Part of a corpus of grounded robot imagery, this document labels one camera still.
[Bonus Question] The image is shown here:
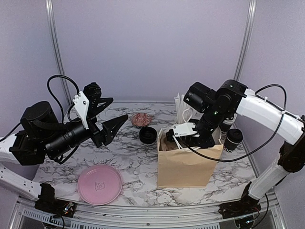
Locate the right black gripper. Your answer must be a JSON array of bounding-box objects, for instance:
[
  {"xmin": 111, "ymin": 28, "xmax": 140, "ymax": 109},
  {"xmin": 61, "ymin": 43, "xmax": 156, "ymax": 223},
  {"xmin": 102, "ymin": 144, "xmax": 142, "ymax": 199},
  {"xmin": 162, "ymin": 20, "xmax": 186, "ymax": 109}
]
[{"xmin": 186, "ymin": 104, "xmax": 229, "ymax": 153}]

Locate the stack of paper cups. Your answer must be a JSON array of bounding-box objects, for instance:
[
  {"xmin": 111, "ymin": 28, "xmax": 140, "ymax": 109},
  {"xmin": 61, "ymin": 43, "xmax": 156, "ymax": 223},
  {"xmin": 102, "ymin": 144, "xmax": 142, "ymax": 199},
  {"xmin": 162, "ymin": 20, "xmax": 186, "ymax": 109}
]
[{"xmin": 219, "ymin": 114, "xmax": 237, "ymax": 134}]

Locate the bundle of white straws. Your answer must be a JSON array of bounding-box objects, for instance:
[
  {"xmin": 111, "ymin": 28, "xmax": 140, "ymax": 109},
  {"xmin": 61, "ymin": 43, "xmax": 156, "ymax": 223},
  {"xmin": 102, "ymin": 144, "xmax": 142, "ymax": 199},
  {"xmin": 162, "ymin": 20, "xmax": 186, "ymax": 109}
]
[{"xmin": 174, "ymin": 93, "xmax": 197, "ymax": 124}]

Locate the pink plate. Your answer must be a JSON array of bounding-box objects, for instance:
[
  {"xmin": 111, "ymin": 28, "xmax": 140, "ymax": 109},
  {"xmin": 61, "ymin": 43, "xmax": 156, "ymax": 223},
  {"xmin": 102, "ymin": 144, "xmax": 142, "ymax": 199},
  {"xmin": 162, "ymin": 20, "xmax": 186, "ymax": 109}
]
[{"xmin": 77, "ymin": 165, "xmax": 123, "ymax": 206}]

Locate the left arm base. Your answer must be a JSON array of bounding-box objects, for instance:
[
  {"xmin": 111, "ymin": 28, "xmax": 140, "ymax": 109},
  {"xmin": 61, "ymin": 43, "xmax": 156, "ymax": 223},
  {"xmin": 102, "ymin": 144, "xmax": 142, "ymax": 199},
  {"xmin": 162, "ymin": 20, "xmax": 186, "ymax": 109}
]
[{"xmin": 34, "ymin": 183, "xmax": 76, "ymax": 218}]

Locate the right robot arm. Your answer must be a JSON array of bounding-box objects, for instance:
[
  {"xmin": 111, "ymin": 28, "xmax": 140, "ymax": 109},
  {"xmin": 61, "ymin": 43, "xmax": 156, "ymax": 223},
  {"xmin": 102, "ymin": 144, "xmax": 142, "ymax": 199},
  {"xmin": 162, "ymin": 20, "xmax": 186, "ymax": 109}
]
[{"xmin": 183, "ymin": 80, "xmax": 305, "ymax": 214}]

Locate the right aluminium frame post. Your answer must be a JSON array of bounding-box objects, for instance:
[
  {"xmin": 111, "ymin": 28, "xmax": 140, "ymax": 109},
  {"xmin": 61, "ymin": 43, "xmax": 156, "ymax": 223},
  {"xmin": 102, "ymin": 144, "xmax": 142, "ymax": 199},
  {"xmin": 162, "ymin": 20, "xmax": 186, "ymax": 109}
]
[{"xmin": 234, "ymin": 0, "xmax": 257, "ymax": 81}]

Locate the brown paper bag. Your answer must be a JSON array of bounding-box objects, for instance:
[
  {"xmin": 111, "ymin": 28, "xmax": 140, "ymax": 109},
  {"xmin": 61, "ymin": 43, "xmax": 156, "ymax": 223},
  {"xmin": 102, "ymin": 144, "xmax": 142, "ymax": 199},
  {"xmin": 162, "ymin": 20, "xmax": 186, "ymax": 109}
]
[{"xmin": 157, "ymin": 126, "xmax": 224, "ymax": 188}]

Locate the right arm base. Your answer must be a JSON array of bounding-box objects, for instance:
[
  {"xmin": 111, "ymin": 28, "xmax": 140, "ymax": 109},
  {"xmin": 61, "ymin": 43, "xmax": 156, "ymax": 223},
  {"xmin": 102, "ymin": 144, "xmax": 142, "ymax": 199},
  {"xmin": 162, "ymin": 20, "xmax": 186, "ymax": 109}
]
[{"xmin": 218, "ymin": 182, "xmax": 262, "ymax": 219}]

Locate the stack of black lids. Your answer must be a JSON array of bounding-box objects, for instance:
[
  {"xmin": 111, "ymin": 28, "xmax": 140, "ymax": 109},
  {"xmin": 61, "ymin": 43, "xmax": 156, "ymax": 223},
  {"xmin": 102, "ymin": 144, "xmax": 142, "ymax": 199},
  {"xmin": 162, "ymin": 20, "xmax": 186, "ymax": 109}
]
[{"xmin": 139, "ymin": 127, "xmax": 157, "ymax": 144}]

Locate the aluminium frame post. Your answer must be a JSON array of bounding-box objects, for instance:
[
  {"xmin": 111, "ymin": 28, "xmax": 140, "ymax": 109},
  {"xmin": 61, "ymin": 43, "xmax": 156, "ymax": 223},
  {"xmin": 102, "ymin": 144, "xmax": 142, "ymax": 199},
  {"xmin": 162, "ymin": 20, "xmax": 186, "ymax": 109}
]
[
  {"xmin": 234, "ymin": 0, "xmax": 257, "ymax": 81},
  {"xmin": 45, "ymin": 0, "xmax": 72, "ymax": 104}
]

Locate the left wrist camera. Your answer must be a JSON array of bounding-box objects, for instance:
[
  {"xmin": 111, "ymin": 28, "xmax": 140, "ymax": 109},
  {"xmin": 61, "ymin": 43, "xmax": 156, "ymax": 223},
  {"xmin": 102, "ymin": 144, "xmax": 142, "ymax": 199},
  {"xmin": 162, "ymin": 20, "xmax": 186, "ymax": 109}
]
[{"xmin": 73, "ymin": 82, "xmax": 102, "ymax": 130}]

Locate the brown cardboard cup carrier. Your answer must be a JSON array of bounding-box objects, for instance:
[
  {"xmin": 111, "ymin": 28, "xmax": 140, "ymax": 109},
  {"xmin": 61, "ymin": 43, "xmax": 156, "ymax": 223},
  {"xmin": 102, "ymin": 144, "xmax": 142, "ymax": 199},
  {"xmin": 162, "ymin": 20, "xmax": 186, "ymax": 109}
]
[{"xmin": 159, "ymin": 135, "xmax": 178, "ymax": 151}]

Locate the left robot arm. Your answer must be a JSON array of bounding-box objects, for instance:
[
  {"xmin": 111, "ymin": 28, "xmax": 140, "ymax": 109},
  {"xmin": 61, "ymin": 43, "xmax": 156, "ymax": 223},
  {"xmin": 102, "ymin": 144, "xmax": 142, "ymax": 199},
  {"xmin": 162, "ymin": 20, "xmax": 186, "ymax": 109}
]
[{"xmin": 0, "ymin": 98, "xmax": 128, "ymax": 166}]

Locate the left aluminium frame post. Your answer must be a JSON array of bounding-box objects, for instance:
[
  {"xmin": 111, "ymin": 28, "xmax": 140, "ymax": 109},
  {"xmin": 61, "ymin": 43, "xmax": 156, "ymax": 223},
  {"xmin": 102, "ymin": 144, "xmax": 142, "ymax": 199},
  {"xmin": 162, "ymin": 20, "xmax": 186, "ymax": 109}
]
[{"xmin": 45, "ymin": 0, "xmax": 72, "ymax": 104}]

